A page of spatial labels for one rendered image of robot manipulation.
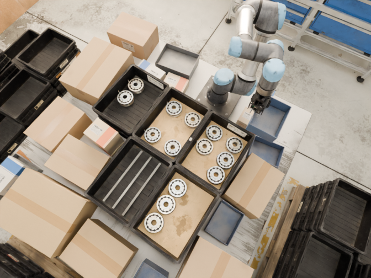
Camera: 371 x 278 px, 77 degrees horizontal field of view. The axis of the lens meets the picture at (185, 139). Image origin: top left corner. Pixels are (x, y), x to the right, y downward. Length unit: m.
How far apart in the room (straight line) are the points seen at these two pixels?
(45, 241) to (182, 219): 0.69
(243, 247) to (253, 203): 0.28
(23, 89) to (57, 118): 0.94
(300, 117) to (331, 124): 1.04
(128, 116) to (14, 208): 0.77
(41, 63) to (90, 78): 0.86
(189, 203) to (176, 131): 0.44
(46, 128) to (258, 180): 1.29
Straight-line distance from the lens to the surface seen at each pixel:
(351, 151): 2.84
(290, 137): 1.74
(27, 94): 2.47
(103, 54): 1.74
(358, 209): 2.10
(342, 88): 3.14
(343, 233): 2.01
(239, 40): 1.01
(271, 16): 1.36
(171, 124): 1.47
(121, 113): 1.54
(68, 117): 1.60
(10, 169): 1.73
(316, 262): 2.04
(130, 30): 1.90
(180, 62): 1.81
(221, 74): 1.50
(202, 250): 1.28
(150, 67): 1.75
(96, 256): 1.38
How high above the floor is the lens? 2.17
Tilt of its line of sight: 69 degrees down
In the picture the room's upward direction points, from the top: 4 degrees clockwise
